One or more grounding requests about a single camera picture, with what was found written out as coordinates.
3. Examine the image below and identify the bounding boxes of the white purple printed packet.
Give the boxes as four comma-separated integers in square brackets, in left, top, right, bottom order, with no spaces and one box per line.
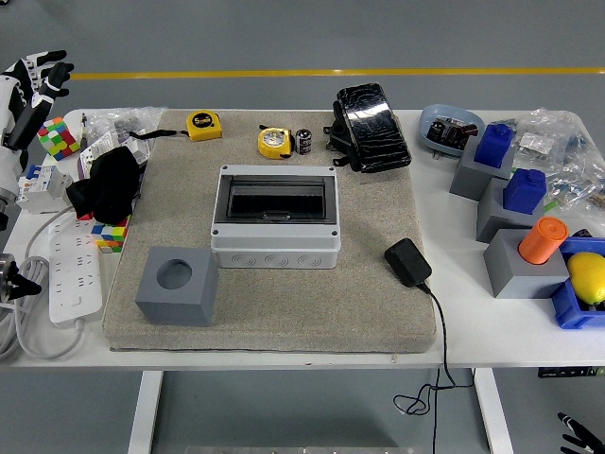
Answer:
[77,130,124,179]

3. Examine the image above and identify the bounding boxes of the white power strip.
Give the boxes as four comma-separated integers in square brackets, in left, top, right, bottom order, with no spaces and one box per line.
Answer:
[48,215,104,325]

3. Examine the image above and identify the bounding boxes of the yellow tape measure black strap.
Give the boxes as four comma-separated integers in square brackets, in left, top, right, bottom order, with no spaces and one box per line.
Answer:
[128,111,223,143]

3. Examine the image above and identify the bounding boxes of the white circuit breaker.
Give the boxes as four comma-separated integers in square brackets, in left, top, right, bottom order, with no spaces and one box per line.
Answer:
[16,164,75,217]

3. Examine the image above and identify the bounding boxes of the dark electronic parts pile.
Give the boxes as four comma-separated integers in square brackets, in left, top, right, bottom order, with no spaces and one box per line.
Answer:
[427,115,478,148]

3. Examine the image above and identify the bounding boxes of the large colourful puzzle cube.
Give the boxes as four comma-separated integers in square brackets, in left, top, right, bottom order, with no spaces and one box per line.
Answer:
[34,116,81,162]

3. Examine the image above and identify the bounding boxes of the black power adapter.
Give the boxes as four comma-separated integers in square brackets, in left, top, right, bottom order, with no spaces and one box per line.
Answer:
[384,237,433,288]

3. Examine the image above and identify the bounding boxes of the smoky transparent box lid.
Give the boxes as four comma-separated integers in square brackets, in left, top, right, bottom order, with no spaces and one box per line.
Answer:
[222,174,339,226]

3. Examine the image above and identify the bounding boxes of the grey electrical enclosure box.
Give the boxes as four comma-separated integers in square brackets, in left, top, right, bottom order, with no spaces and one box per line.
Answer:
[210,164,342,270]

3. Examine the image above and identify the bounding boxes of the black glossy case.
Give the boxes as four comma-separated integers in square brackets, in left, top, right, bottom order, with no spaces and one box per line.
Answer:
[323,83,413,174]

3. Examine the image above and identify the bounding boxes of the blue plastic bin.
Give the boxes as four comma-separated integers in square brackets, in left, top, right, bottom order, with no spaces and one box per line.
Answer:
[549,236,605,330]

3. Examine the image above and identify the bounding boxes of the grey block with round hole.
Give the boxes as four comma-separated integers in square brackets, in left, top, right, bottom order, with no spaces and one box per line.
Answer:
[134,245,221,327]

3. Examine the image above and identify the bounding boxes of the grey breaker module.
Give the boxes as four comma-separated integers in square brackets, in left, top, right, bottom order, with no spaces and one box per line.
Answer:
[120,136,152,166]

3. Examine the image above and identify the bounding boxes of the small colourful puzzle cube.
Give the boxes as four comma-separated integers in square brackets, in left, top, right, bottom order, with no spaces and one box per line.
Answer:
[91,216,130,256]

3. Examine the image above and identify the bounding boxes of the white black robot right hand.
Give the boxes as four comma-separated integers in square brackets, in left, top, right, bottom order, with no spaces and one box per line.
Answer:
[557,410,605,454]

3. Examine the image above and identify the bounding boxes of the black table control panel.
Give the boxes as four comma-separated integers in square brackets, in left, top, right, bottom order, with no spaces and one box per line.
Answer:
[537,366,605,379]

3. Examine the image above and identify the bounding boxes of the grey block holder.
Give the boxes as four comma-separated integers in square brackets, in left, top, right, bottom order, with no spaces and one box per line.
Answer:
[475,177,549,245]
[482,229,571,299]
[448,139,517,202]

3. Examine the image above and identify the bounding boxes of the blue bottle-shaped block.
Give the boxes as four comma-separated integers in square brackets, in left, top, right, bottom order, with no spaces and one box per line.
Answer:
[474,123,515,170]
[502,168,548,216]

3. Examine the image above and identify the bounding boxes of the white power cable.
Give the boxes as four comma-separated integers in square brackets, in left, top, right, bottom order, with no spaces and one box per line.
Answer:
[0,207,89,363]

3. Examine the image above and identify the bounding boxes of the beige-grey foam mat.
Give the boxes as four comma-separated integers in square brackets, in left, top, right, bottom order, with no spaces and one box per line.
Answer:
[101,109,437,355]

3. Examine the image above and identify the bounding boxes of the clear bag of small parts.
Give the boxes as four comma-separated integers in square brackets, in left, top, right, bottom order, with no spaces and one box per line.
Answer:
[84,107,166,143]

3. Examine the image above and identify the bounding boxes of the light blue bowl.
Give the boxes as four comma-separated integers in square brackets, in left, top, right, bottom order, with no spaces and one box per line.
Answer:
[419,103,487,159]

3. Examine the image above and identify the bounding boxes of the yellow round tape measure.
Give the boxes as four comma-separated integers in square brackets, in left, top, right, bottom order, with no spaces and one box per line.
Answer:
[257,126,297,160]

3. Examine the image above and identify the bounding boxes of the black cloth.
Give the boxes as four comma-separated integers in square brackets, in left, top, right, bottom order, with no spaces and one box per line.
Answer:
[65,146,143,223]

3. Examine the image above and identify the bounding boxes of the orange cylinder battery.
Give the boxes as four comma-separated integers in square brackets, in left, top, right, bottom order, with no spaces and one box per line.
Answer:
[518,217,570,266]

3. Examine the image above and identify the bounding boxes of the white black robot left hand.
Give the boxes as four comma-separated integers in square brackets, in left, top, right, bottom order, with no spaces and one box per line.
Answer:
[0,49,76,193]

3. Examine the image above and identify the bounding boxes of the black adapter cord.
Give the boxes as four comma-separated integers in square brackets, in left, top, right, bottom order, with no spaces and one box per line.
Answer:
[392,281,475,454]

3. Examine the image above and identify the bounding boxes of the white table leg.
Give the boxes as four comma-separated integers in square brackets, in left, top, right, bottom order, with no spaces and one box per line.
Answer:
[127,371,164,454]
[474,368,514,454]

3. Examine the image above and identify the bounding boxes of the yellow lemon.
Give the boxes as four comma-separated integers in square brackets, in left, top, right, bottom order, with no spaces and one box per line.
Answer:
[566,252,605,306]

